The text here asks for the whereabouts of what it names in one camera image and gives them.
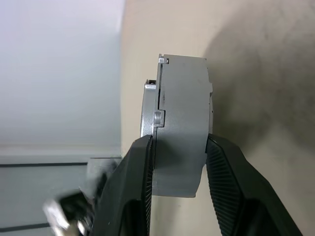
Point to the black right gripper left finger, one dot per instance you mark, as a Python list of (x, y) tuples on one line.
[(123, 191)]

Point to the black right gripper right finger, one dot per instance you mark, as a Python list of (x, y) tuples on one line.
[(241, 196)]

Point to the motor stator housing copper windings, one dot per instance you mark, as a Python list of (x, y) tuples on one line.
[(184, 110)]

